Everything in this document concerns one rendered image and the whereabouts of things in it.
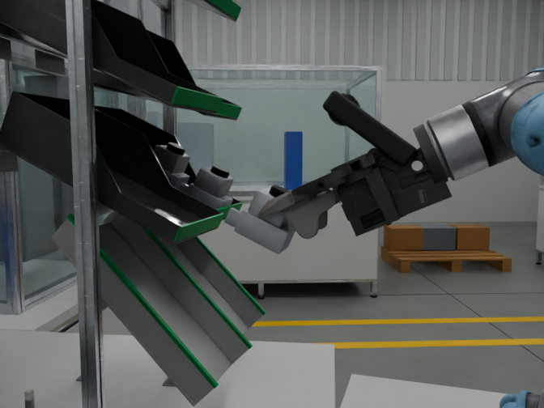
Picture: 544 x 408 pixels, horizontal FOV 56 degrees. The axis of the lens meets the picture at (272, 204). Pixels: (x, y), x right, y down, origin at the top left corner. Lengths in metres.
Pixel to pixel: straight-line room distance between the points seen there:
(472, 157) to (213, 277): 0.51
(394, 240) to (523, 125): 5.54
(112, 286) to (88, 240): 0.07
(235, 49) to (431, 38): 3.36
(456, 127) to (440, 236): 5.60
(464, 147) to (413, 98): 8.85
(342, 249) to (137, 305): 3.88
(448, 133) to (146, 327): 0.42
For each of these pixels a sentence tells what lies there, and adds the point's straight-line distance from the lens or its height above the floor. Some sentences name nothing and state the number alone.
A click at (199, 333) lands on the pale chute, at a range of 0.76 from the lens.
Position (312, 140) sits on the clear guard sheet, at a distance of 4.38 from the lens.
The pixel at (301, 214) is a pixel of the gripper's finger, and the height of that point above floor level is 1.22.
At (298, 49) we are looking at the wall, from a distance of 9.10.
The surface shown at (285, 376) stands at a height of 0.86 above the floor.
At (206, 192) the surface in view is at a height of 1.23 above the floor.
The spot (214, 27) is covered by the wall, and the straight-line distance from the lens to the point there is 9.12.
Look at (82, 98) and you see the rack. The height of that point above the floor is 1.36.
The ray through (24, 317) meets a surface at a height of 0.86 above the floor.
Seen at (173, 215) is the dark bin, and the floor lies 1.21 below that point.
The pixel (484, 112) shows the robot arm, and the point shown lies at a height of 1.34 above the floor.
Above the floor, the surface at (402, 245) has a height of 0.21.
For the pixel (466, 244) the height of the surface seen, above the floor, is 0.21.
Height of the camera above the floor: 1.30
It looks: 6 degrees down
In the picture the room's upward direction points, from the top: straight up
